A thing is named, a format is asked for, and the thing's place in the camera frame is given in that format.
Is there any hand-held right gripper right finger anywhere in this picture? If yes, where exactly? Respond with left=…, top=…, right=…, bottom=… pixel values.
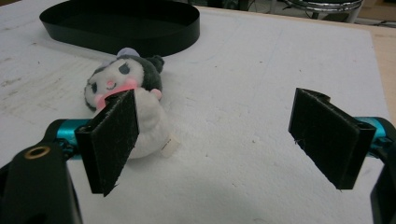
left=288, top=87, right=377, bottom=190

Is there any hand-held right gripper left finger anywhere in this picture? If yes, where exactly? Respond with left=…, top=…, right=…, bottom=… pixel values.
left=75, top=88, right=140, bottom=198

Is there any white and grey plush toy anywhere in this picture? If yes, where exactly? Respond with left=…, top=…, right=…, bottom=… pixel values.
left=83, top=47, right=181, bottom=160

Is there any black oval tray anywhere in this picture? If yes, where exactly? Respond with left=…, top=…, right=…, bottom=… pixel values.
left=39, top=0, right=201, bottom=58

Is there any chrome stool base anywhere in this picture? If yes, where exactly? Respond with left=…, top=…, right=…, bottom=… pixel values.
left=281, top=0, right=364, bottom=23

